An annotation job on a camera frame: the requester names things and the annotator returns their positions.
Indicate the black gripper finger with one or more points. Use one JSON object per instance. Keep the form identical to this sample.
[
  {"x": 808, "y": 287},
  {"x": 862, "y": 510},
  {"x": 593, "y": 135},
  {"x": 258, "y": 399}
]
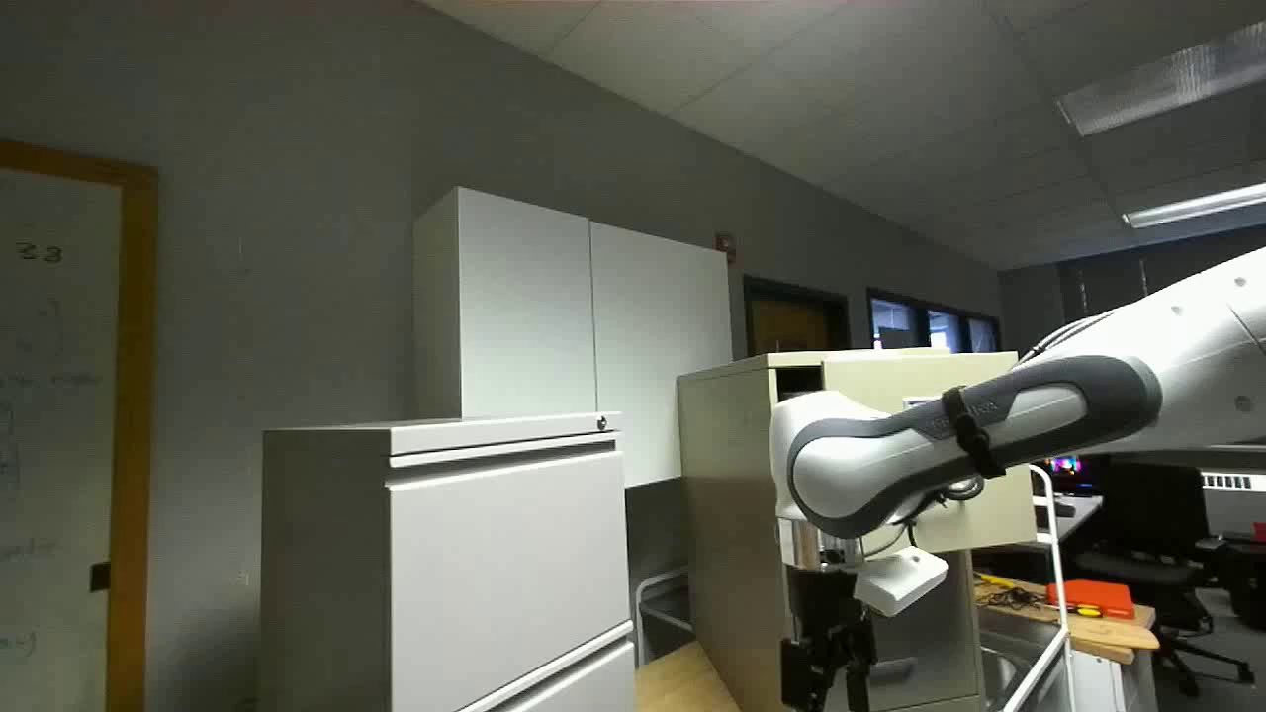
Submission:
[
  {"x": 862, "y": 682},
  {"x": 802, "y": 677}
]

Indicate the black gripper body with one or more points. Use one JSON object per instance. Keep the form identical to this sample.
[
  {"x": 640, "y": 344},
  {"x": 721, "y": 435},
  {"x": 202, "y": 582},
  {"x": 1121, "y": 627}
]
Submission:
[{"x": 831, "y": 606}]

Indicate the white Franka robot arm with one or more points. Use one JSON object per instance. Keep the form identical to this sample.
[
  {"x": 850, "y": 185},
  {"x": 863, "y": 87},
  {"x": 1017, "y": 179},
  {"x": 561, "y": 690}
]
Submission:
[{"x": 1121, "y": 381}]

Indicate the beige metal file cabinet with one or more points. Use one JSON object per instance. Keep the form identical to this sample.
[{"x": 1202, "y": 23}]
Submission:
[{"x": 727, "y": 539}]

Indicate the wooden workbench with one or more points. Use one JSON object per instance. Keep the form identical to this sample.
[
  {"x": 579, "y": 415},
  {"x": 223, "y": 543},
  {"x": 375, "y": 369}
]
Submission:
[{"x": 1121, "y": 632}]

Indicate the glowing computer monitor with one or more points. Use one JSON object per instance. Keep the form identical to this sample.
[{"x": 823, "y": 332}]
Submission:
[{"x": 1067, "y": 468}]

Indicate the dark background doorway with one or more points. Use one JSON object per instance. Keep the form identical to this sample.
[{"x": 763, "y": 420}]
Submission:
[{"x": 793, "y": 320}]

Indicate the dark office window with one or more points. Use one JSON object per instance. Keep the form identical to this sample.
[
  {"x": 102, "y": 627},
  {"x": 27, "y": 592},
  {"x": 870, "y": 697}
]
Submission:
[{"x": 930, "y": 320}]

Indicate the gray lateral file cabinet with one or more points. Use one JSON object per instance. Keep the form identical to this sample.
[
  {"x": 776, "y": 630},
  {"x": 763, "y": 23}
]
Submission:
[{"x": 500, "y": 566}]

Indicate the black office chair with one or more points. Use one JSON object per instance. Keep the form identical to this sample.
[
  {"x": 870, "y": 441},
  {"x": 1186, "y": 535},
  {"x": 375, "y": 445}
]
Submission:
[{"x": 1168, "y": 526}]

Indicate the white tall storage cabinet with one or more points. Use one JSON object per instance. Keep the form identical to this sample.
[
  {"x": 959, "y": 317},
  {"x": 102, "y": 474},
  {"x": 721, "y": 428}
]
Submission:
[{"x": 566, "y": 330}]

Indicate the narrow ceiling light strip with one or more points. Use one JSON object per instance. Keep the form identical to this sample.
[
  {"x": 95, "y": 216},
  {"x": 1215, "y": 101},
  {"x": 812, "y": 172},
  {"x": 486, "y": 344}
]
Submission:
[{"x": 1191, "y": 201}]

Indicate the long ceiling light panel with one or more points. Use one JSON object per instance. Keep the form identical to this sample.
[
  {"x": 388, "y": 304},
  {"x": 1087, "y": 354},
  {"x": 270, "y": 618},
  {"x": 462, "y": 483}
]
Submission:
[{"x": 1168, "y": 79}]

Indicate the wood-framed whiteboard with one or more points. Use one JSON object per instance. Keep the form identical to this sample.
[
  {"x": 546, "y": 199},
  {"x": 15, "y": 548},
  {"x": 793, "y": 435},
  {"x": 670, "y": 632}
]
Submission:
[{"x": 65, "y": 435}]

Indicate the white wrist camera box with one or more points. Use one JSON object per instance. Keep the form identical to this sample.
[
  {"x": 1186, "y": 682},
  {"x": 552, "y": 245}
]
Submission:
[{"x": 903, "y": 578}]

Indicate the white metal frame rack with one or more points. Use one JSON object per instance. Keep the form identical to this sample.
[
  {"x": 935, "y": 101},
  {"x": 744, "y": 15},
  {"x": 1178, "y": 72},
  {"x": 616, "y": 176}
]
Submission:
[{"x": 1049, "y": 539}]

